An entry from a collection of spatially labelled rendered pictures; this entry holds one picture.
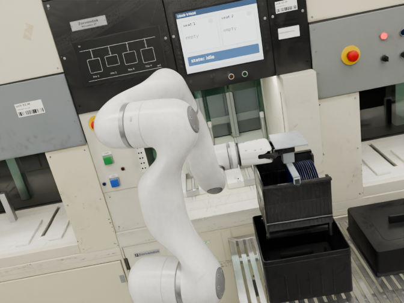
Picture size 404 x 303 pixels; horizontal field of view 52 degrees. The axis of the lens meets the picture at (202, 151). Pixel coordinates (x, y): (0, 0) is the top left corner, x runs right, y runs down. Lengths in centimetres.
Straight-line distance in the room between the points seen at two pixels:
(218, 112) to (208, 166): 136
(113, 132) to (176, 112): 14
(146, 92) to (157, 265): 40
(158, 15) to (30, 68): 49
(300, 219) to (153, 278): 53
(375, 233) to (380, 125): 83
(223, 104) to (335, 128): 98
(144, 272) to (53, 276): 102
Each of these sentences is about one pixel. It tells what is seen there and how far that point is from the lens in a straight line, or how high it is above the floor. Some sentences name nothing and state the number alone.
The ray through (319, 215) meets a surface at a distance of 132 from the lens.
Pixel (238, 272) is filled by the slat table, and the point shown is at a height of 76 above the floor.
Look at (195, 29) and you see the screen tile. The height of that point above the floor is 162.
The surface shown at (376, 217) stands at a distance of 165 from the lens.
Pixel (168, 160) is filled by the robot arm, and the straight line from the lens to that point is 84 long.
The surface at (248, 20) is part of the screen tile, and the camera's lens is 151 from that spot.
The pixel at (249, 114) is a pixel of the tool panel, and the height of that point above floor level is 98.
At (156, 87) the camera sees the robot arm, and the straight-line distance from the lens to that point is 94.
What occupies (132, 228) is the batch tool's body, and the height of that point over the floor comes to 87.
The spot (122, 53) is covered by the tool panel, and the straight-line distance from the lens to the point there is 152.
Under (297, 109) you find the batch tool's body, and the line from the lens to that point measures 155.
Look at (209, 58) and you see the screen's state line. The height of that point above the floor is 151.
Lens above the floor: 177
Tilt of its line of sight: 22 degrees down
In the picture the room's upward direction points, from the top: 12 degrees counter-clockwise
